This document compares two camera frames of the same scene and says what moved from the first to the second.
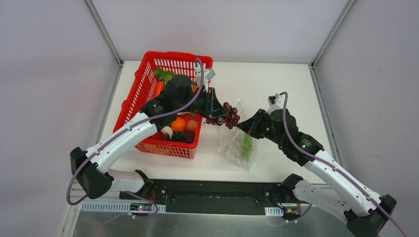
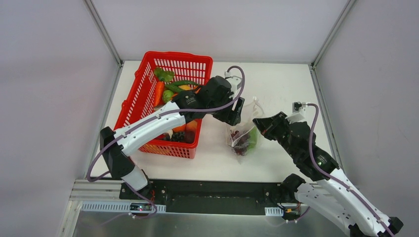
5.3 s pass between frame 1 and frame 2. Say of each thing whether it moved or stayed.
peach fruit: stayed
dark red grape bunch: moved
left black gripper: moved
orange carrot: stayed
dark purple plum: stayed
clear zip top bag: moved
